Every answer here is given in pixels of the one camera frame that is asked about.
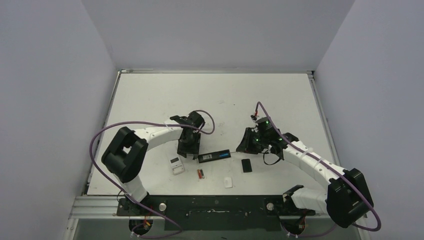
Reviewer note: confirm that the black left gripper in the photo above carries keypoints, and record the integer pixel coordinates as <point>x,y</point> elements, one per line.
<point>183,151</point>

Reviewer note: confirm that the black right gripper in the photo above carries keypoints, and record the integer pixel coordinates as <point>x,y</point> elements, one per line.
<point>249,141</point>

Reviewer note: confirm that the black battery cover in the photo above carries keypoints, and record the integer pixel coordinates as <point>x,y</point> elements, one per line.
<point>246,165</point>

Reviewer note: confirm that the white red remote control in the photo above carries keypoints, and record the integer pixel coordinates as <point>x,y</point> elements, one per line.
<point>176,165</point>

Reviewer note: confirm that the black bar tool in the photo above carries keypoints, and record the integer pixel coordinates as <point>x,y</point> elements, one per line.
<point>209,157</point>

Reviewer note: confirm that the white battery cover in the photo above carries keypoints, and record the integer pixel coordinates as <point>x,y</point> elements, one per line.
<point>228,182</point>

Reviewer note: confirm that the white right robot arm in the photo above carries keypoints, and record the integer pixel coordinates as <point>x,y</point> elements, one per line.
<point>345,196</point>

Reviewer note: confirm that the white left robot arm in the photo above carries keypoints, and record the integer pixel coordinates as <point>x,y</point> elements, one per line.
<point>125,154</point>

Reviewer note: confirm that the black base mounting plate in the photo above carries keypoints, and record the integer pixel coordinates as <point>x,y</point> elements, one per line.
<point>215,212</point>

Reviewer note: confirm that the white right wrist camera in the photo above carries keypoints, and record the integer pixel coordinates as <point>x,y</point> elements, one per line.
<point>255,118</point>

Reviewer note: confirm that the aluminium rail frame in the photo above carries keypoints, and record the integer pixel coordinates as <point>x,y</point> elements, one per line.
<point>95,207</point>

